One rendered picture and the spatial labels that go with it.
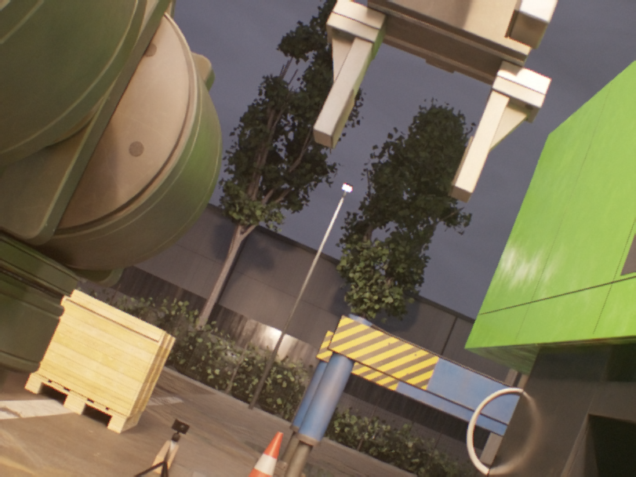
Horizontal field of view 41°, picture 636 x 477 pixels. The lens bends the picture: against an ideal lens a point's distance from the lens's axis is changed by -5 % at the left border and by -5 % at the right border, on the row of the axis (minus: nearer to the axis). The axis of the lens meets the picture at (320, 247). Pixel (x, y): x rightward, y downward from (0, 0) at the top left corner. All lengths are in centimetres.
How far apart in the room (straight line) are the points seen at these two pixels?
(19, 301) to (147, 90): 30
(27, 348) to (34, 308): 6
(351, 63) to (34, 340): 54
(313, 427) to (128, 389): 176
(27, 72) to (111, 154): 38
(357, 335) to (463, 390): 104
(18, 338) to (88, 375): 568
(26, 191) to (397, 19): 53
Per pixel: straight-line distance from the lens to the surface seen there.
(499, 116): 115
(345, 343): 767
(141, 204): 105
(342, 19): 119
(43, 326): 116
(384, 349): 770
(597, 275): 305
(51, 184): 102
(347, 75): 116
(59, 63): 72
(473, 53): 120
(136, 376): 674
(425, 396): 964
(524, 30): 69
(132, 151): 105
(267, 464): 682
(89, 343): 680
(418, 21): 117
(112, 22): 76
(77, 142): 103
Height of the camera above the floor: 74
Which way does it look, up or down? 10 degrees up
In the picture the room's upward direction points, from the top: 24 degrees clockwise
